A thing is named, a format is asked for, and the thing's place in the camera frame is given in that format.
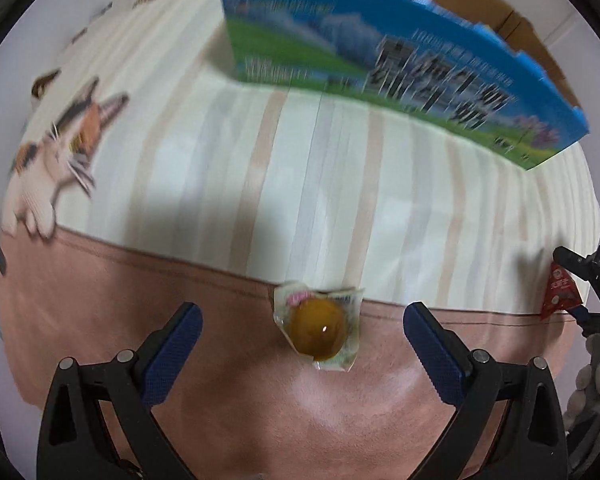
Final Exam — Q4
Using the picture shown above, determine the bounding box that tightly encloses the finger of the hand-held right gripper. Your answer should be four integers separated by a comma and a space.
552, 246, 598, 286
562, 307, 600, 338

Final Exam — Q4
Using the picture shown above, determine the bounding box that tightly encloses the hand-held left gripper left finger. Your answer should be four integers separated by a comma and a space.
36, 301, 204, 480

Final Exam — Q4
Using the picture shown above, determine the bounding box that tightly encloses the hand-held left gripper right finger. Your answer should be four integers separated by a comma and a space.
402, 301, 571, 480

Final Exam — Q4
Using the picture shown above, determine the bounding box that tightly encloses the orange triangular snack packet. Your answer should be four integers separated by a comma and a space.
539, 262, 586, 321

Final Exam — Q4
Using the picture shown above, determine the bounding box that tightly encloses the clear braised egg packet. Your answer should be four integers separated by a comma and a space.
272, 280, 366, 373

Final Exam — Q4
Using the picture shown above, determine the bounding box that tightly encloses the blue green cardboard box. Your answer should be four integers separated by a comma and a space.
217, 0, 593, 171

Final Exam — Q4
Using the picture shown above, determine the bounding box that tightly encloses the person's right hand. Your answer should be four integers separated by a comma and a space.
562, 332, 600, 431

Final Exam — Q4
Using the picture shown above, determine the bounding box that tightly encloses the cat printed blanket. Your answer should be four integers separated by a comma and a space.
0, 0, 600, 480

